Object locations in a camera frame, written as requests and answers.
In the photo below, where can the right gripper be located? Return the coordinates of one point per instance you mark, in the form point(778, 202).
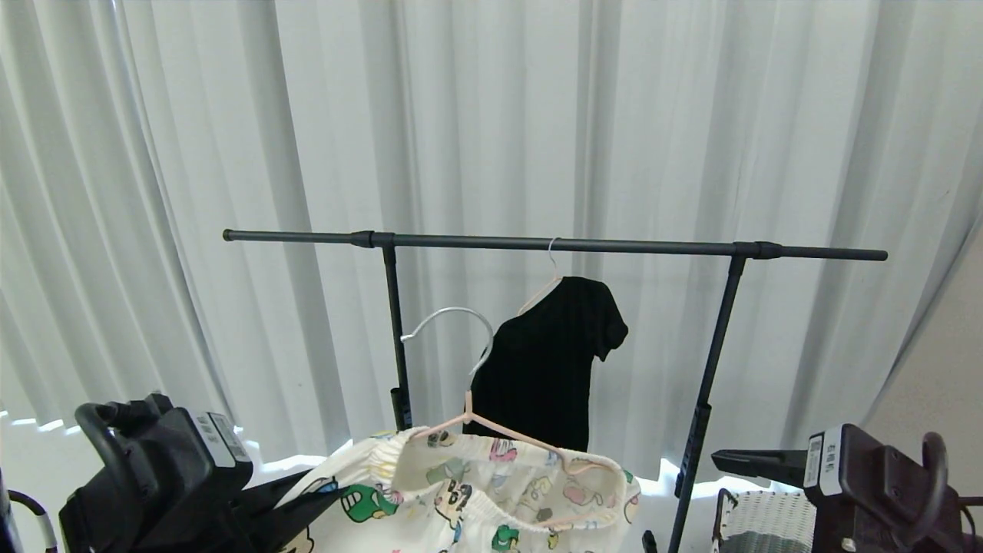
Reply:
point(883, 534)

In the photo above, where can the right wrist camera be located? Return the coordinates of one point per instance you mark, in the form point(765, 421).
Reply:
point(833, 461)

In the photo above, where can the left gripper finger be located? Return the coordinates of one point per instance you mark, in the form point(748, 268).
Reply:
point(284, 514)

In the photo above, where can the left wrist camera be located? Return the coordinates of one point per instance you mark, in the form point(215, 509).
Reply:
point(177, 476)

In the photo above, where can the white curtain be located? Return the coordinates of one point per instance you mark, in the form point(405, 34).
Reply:
point(537, 115)

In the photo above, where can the white laundry basket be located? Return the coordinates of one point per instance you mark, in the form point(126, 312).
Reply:
point(768, 522)

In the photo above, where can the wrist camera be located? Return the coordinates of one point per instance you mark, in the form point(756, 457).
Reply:
point(177, 476)
point(833, 461)

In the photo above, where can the black clothes rack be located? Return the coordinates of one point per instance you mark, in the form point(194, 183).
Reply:
point(614, 246)

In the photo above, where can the black T-shirt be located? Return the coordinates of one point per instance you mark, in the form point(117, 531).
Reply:
point(545, 369)

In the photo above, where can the pink clothes hanger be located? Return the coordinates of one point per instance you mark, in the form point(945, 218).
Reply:
point(468, 403)
point(553, 261)

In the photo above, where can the cream printed garment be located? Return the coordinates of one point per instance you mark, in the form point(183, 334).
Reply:
point(399, 480)

